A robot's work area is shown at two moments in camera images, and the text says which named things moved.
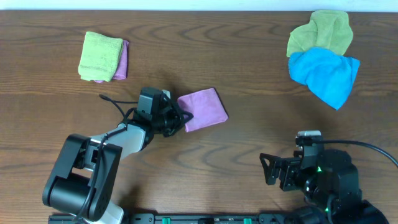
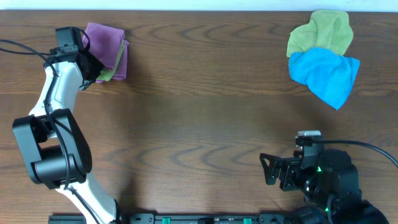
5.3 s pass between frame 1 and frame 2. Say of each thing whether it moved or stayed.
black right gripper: stayed
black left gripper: moved
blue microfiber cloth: stayed
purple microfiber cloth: moved
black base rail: stayed
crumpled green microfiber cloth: stayed
